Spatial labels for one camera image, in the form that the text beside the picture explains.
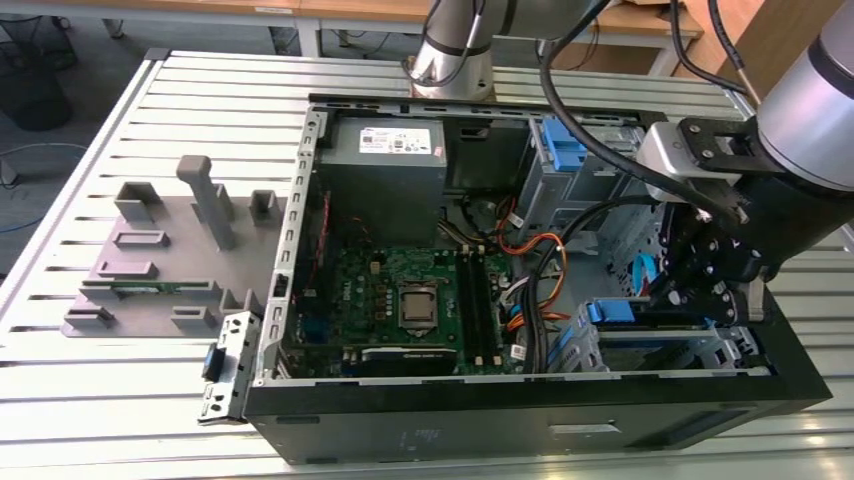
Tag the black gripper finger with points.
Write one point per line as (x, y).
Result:
(680, 300)
(730, 300)

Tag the hard disk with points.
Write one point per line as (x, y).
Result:
(620, 312)

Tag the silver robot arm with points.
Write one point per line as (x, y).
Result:
(460, 60)

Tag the silver disk bay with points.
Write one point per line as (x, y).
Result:
(667, 345)

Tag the silver drive cage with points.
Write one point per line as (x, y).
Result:
(600, 185)

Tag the black RAM slot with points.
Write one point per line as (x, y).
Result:
(468, 300)

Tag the blue drive cage latch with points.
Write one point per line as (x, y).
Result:
(560, 150)

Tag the brown wooden cabinet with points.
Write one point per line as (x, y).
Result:
(780, 30)

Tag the silver CPU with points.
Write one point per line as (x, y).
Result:
(416, 306)

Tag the CPU socket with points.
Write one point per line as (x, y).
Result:
(418, 327)

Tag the black PC case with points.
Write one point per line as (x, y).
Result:
(467, 425)

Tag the black graphics card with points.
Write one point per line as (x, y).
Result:
(407, 360)

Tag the green motherboard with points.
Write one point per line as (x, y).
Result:
(374, 280)

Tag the silver power supply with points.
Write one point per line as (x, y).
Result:
(380, 200)

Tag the grey parts rack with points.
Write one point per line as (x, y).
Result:
(187, 260)

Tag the green RAM stick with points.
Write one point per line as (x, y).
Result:
(160, 287)

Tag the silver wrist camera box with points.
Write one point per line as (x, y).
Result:
(660, 145)

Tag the silver hinged case bracket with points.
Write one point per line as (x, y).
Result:
(233, 360)

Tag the blue bracket latch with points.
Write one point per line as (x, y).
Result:
(213, 362)

